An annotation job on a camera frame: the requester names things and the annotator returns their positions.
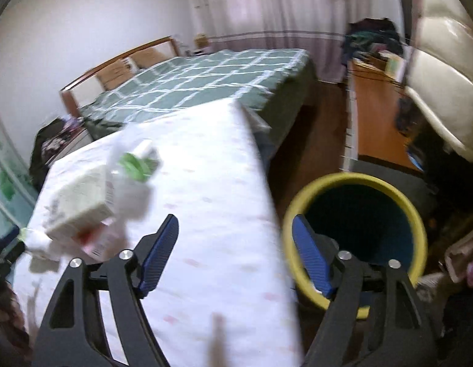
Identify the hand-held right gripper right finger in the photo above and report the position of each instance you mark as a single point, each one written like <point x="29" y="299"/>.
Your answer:
<point x="311" y="256"/>

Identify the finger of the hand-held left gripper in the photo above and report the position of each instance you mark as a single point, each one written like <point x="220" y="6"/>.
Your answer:
<point x="7" y="252"/>

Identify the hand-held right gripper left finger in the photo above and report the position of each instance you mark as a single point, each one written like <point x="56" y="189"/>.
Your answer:
<point x="156" y="256"/>

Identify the red white packet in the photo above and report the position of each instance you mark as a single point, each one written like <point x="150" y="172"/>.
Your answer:
<point x="102" y="242"/>

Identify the yellow rimmed trash bin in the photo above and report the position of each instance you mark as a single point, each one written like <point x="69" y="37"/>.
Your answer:
<point x="359" y="206"/>

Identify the white green carton box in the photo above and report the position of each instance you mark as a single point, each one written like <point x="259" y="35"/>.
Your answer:
<point x="79" y="202"/>

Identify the clear bottle green label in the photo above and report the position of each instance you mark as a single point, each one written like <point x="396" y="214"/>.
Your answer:
<point x="135" y="164"/>

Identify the sliding door wardrobe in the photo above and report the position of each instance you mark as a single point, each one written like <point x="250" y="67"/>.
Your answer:
<point x="7" y="183"/>

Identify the white dotted tablecloth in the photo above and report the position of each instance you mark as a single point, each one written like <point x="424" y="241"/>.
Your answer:
<point x="213" y="206"/>

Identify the dark clothes heap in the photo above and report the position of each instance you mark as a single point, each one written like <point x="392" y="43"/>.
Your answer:
<point x="41" y="153"/>

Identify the white nightstand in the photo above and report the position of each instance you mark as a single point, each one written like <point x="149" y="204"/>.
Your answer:
<point x="74" y="141"/>

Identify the wooden desk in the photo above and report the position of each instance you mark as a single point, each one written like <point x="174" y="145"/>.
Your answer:
<point x="374" y="122"/>

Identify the bed with green quilt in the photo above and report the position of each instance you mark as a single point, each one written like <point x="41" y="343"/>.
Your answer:
<point x="206" y="80"/>

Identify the tan pillow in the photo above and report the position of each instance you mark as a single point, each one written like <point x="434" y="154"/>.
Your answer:
<point x="148" y="58"/>
<point x="112" y="73"/>

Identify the wooden bed headboard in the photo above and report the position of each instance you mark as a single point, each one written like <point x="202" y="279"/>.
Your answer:
<point x="106" y="63"/>

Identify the pile of clothes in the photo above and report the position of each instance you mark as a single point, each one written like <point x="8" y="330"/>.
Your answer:
<point x="370" y="38"/>

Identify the cream puffer jacket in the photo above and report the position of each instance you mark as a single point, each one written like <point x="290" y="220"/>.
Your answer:
<point x="447" y="72"/>

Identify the pink white curtain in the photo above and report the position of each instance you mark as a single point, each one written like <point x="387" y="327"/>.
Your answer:
<point x="278" y="7"/>

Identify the dark door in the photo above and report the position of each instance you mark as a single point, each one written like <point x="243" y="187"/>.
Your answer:
<point x="404" y="7"/>

